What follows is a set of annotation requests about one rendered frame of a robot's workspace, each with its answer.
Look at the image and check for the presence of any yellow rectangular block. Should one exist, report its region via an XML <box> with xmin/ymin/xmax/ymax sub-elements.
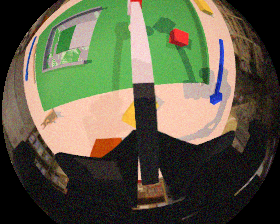
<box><xmin>121</xmin><ymin>101</ymin><xmax>136</xmax><ymax>128</ymax></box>
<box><xmin>192</xmin><ymin>0</ymin><xmax>214</xmax><ymax>14</ymax></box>

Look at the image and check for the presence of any green mat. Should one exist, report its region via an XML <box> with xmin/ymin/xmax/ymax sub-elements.
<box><xmin>35</xmin><ymin>0</ymin><xmax>204</xmax><ymax>112</ymax></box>

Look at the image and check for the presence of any blue golf putter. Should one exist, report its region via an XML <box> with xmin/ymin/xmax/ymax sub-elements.
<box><xmin>210</xmin><ymin>39</ymin><xmax>224</xmax><ymax>104</ymax></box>

